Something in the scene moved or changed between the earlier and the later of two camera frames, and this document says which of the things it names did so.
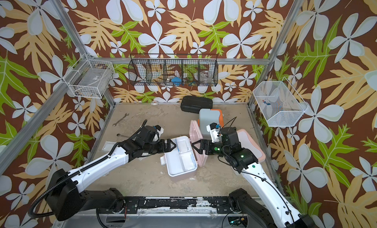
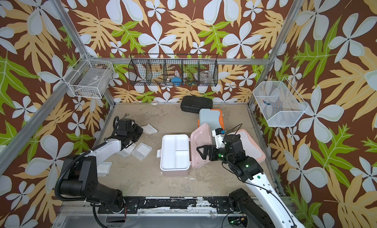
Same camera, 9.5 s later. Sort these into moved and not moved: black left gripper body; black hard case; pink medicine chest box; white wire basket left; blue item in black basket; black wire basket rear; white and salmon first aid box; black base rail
Moved: black left gripper body; pink medicine chest box
Not moved: white and salmon first aid box; black hard case; blue item in black basket; black wire basket rear; black base rail; white wire basket left
